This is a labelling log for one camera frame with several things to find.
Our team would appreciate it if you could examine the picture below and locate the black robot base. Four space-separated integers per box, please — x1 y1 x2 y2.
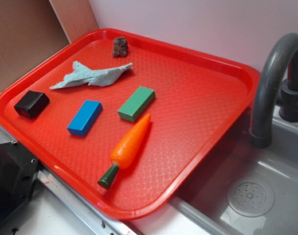
0 142 40 225

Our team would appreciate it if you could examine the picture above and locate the green rectangular block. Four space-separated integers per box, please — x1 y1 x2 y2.
118 87 156 122

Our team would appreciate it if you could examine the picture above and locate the blue rectangular block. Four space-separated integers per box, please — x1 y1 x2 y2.
67 100 103 137

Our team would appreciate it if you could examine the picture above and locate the red plastic tray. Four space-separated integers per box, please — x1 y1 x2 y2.
0 29 259 220

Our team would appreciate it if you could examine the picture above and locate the orange toy carrot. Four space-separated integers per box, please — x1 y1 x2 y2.
97 114 151 189

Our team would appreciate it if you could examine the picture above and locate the brown rock figure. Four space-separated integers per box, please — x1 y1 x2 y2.
112 37 129 57

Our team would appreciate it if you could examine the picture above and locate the light blue cloth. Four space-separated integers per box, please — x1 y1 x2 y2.
50 61 133 90

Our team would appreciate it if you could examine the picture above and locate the black box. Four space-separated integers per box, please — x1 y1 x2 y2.
14 90 50 119

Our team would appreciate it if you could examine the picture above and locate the grey toy sink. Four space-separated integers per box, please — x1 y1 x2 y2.
169 105 298 235

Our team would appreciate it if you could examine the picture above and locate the round sink drain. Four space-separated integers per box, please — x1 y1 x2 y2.
227 180 275 217

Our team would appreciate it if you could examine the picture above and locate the grey curved faucet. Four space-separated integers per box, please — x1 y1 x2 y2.
250 33 298 148

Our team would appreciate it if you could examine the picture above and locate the brown cardboard panel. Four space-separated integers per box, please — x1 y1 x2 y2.
0 0 98 92

